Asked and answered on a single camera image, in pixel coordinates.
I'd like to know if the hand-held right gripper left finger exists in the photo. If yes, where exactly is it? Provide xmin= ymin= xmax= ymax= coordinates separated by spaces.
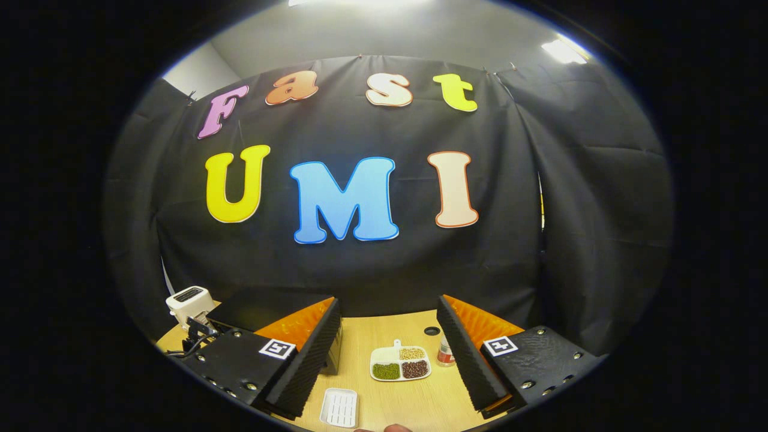
xmin=179 ymin=296 xmax=343 ymax=421

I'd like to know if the ceiling light panel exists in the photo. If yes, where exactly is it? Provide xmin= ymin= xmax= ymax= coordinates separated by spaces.
xmin=287 ymin=0 xmax=434 ymax=8
xmin=541 ymin=38 xmax=589 ymax=66

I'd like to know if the black backdrop cloth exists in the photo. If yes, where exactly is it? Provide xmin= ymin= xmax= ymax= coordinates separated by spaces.
xmin=101 ymin=54 xmax=674 ymax=356

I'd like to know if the white toaster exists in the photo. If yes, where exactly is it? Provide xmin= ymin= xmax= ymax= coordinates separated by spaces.
xmin=166 ymin=286 xmax=217 ymax=332

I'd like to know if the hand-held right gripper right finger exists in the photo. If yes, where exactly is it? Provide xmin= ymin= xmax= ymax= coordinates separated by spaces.
xmin=436 ymin=293 xmax=604 ymax=421

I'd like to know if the white ribbed tray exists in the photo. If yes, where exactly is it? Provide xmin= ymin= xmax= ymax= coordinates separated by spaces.
xmin=319 ymin=387 xmax=359 ymax=428

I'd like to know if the white divided bean dish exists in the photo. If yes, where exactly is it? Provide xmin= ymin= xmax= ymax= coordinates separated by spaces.
xmin=370 ymin=339 xmax=432 ymax=383

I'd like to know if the clear bottle with red label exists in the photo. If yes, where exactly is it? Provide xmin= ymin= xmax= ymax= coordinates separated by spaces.
xmin=436 ymin=332 xmax=457 ymax=368

